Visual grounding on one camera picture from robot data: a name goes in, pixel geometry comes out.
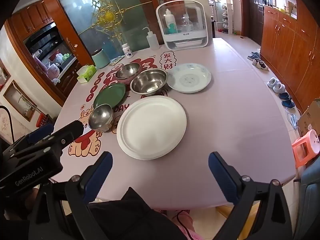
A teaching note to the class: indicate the green and white bowl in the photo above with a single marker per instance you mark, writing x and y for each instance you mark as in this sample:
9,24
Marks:
152,127

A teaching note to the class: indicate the person's black jacket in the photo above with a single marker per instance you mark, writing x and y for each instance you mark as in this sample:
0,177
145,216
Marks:
130,217

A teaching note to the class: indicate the green plate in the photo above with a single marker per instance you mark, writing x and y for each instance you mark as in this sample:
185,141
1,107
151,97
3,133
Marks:
110,95

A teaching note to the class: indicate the wooden cabinet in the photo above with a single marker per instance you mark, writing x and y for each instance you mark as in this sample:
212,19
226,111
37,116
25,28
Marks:
287,55

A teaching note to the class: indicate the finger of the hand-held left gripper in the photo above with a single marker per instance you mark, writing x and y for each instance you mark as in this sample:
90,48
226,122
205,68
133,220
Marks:
72,130
41,131

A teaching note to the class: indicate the grey-blue chair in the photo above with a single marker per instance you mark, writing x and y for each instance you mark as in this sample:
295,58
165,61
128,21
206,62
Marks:
310,200

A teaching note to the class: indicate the white pill bottle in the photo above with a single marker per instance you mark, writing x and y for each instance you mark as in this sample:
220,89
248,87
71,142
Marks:
127,51

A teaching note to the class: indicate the frosted glass door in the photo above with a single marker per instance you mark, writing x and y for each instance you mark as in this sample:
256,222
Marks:
75,5

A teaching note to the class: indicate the floral white plate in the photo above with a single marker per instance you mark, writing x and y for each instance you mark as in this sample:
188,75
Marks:
189,77

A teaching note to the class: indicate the shoe rack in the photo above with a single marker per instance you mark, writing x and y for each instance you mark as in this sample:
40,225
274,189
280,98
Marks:
226,15

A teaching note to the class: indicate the green tissue box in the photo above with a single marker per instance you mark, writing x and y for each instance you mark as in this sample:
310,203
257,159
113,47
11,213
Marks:
86,73

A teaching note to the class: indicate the black kitchen appliance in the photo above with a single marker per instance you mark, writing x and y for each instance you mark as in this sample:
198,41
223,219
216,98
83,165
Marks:
42,38

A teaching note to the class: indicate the dark blue shoe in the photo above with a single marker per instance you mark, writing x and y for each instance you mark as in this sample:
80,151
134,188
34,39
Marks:
284,95
288,103

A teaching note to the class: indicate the small steel bowl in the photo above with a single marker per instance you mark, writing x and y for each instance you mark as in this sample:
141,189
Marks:
100,117

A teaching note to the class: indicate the patterned blister pack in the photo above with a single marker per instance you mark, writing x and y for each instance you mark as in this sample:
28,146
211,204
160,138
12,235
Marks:
116,60

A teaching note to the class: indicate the orange plastic stool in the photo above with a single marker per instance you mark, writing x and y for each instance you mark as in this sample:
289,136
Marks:
306,147

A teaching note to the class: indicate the pink steel bowl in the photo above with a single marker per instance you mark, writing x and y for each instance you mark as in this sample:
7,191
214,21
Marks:
127,71

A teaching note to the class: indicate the clear baby bottle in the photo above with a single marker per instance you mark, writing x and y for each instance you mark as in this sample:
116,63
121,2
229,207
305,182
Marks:
186,22

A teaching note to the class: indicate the white bottle sterilizer cabinet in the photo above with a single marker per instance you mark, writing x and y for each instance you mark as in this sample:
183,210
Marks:
182,40

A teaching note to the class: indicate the cardboard box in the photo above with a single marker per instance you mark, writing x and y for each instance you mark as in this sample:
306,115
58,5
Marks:
310,117

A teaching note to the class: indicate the translucent wash bottle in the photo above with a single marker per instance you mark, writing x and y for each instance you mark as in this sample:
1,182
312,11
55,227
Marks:
152,41

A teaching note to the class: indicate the red basket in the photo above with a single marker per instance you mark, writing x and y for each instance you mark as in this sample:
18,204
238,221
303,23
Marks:
41,120

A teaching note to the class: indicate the blue slipper pair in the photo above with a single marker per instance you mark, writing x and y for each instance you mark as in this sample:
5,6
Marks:
253,55

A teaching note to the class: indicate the pink printed tablecloth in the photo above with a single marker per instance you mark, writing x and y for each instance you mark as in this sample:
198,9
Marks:
225,130

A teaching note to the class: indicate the white bottle teal label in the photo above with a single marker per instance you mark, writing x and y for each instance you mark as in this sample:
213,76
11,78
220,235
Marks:
170,21

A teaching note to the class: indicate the mint green canister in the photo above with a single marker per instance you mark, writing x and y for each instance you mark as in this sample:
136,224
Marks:
100,58

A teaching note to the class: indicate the pink clothing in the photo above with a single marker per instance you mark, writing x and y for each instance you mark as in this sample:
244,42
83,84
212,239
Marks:
185,225

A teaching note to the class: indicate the wall picture frame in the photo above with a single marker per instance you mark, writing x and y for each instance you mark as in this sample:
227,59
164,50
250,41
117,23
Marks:
20,100

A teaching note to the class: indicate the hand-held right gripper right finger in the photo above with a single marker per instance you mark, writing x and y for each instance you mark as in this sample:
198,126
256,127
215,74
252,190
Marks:
222,177

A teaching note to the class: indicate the large steel bowl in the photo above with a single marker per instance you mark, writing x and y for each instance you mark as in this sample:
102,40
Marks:
148,81

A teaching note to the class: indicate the light blue child shoe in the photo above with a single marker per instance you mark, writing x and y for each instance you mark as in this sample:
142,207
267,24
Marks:
278,88
272,82

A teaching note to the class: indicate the dark and white sneaker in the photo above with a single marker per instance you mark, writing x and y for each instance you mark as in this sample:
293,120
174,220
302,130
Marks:
260,64

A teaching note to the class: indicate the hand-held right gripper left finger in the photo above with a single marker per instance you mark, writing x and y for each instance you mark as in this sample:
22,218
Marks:
100,170

